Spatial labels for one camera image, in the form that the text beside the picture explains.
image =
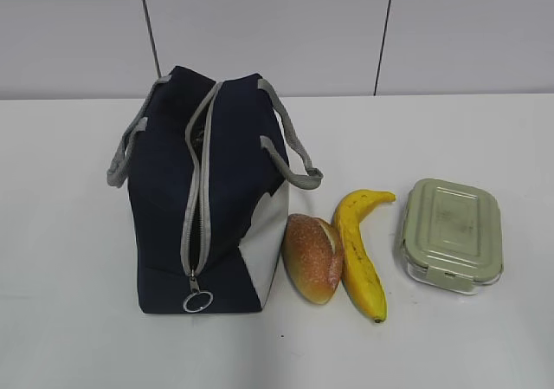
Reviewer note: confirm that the navy and white lunch bag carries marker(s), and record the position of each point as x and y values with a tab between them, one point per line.
208	166

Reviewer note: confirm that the brown bread roll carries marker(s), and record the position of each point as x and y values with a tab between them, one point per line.
313	257

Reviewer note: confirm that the yellow banana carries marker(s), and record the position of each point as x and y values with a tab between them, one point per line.
359	276

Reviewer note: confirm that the green lidded glass container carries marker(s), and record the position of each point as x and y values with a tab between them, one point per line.
451	236

